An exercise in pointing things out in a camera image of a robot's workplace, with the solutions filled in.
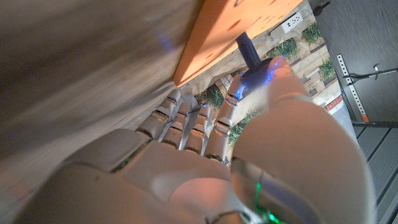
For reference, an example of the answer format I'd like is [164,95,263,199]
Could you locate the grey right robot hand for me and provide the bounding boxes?
[12,55,377,224]

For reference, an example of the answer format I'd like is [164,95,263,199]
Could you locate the blue peg toy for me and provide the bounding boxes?
[235,30,276,94]

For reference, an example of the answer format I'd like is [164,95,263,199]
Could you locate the orange peg board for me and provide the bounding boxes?
[172,0,304,88]

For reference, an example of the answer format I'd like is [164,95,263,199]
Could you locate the printed fabric backdrop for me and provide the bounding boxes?
[183,1,346,162]

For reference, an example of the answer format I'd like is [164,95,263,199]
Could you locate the white power strip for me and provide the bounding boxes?
[269,11,304,40]

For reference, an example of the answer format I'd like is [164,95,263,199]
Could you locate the white perforated metal rail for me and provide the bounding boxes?
[336,53,371,123]

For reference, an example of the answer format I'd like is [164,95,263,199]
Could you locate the black power strip cord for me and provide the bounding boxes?
[312,1,331,17]

